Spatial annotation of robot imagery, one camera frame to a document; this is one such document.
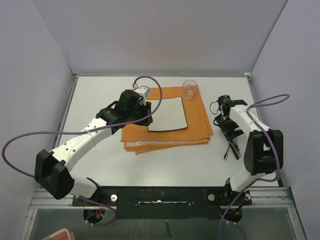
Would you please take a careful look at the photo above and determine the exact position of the white square plate black rim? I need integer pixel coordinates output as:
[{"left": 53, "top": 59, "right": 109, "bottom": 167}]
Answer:
[{"left": 147, "top": 96, "right": 188, "bottom": 132}]

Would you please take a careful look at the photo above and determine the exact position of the aluminium right side rail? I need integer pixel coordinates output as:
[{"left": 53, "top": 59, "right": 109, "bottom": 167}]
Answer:
[{"left": 244, "top": 72, "right": 283, "bottom": 187}]

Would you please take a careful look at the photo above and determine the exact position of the aluminium left side rail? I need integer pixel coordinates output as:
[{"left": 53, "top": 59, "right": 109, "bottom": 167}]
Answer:
[{"left": 53, "top": 74, "right": 79, "bottom": 149}]

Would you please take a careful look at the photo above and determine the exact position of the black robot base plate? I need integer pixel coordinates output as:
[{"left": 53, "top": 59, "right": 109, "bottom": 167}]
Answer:
[{"left": 71, "top": 185, "right": 252, "bottom": 225}]

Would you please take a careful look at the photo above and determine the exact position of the clear plastic cup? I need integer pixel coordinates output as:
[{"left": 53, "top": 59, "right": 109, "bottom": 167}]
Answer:
[{"left": 182, "top": 79, "right": 198, "bottom": 100}]

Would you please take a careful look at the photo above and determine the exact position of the silver table knife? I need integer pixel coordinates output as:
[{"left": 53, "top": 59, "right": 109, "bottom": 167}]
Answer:
[{"left": 223, "top": 143, "right": 231, "bottom": 161}]

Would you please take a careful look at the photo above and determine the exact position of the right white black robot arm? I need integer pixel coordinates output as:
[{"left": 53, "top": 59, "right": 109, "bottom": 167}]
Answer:
[{"left": 213, "top": 95, "right": 284, "bottom": 205}]

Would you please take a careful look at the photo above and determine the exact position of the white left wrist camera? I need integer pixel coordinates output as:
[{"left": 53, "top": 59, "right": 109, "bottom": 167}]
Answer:
[{"left": 134, "top": 86, "right": 151, "bottom": 99}]

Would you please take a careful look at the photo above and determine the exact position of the orange cloth placemat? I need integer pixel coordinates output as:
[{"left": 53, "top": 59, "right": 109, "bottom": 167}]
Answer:
[{"left": 121, "top": 86, "right": 213, "bottom": 151}]

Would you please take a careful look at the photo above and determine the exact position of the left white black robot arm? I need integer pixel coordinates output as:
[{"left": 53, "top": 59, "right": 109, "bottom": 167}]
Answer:
[{"left": 34, "top": 86, "right": 153, "bottom": 206}]

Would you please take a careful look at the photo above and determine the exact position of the pink box corner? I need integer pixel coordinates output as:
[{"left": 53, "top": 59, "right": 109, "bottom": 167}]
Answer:
[{"left": 42, "top": 228, "right": 76, "bottom": 240}]

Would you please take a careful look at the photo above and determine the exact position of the aluminium front frame rail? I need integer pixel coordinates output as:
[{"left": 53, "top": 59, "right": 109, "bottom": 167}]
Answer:
[{"left": 29, "top": 186, "right": 293, "bottom": 210}]

